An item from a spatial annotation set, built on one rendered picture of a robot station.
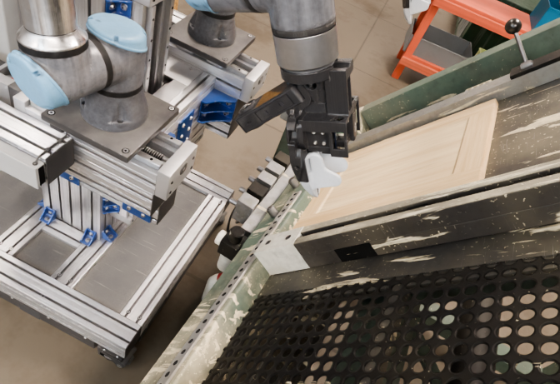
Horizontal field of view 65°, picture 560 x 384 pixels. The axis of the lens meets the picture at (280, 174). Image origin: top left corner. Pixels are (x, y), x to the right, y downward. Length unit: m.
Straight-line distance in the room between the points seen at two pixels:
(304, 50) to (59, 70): 0.51
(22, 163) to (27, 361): 0.95
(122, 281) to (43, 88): 1.04
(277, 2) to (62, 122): 0.70
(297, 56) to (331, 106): 0.08
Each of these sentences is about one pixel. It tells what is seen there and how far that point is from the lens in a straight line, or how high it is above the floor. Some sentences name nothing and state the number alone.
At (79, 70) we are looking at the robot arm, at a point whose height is 1.24.
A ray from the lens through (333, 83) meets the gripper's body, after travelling 0.54.
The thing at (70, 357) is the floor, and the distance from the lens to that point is 1.90.
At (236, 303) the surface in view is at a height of 0.90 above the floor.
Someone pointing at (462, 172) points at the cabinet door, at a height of 1.27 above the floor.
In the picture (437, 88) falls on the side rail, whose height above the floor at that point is 1.12.
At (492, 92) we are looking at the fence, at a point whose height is 1.30.
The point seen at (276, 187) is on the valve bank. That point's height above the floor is 0.74.
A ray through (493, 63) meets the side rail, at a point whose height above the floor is 1.27.
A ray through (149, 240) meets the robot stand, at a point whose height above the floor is 0.21.
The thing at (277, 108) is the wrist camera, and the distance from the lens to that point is 0.58.
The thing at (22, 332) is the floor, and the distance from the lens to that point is 1.96.
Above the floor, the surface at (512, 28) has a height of 1.43.
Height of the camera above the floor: 1.77
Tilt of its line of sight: 44 degrees down
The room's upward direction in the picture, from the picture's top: 23 degrees clockwise
